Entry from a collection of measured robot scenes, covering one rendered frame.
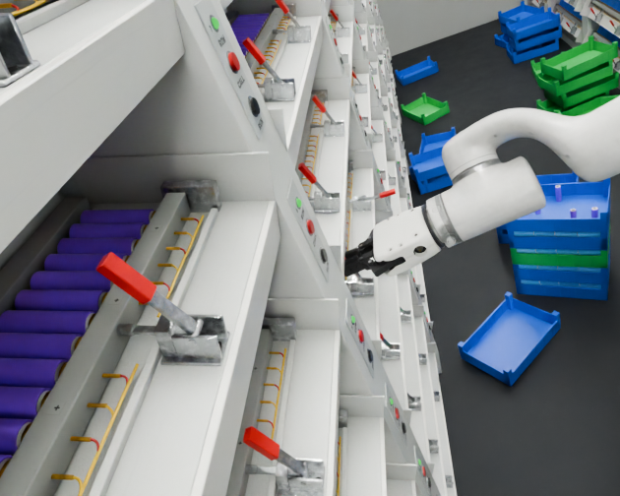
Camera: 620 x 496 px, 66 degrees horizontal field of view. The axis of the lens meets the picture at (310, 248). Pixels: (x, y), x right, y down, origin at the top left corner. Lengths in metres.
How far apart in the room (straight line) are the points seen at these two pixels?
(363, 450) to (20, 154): 0.57
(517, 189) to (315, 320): 0.35
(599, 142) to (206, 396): 0.56
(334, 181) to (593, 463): 1.15
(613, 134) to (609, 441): 1.14
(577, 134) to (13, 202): 0.63
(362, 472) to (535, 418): 1.09
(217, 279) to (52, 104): 0.18
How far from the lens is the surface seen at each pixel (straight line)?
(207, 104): 0.42
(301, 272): 0.51
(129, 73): 0.32
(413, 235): 0.76
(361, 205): 1.07
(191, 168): 0.45
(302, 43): 0.92
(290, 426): 0.50
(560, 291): 1.99
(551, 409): 1.72
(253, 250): 0.39
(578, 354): 1.84
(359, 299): 0.86
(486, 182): 0.74
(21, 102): 0.23
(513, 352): 1.84
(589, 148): 0.70
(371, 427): 0.70
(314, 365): 0.54
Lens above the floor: 1.47
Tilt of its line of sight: 35 degrees down
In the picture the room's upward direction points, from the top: 26 degrees counter-clockwise
